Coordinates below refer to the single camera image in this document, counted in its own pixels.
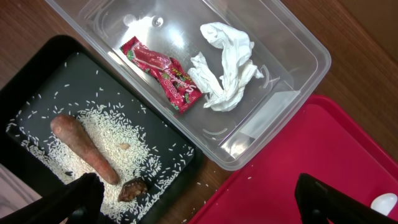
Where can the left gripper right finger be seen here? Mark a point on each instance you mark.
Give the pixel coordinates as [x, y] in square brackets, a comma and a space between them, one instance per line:
[320, 203]

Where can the dark brown food scrap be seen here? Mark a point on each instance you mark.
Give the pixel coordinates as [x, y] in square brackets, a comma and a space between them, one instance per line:
[132, 189]

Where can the white tissue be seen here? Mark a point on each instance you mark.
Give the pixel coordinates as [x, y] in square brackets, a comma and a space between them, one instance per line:
[225, 92]

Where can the red snack wrapper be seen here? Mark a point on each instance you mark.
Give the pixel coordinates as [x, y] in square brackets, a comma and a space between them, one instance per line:
[178, 85]

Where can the black plastic tray bin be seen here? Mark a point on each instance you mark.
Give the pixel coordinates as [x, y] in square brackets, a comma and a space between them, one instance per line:
[93, 93]

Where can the clear plastic waste bin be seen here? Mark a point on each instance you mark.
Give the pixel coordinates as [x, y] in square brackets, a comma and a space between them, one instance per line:
[295, 59]

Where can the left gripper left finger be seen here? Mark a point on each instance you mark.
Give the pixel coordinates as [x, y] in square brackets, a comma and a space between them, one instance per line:
[78, 202]

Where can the brown carrot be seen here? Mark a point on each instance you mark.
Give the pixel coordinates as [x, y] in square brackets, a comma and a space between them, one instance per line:
[71, 132]

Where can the white rice grains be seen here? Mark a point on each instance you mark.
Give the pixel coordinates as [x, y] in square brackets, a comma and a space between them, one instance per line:
[118, 146]

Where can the red serving tray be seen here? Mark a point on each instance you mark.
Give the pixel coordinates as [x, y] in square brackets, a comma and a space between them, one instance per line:
[320, 140]

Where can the white plastic spoon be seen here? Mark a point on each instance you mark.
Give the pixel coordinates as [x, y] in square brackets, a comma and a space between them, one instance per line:
[384, 203]

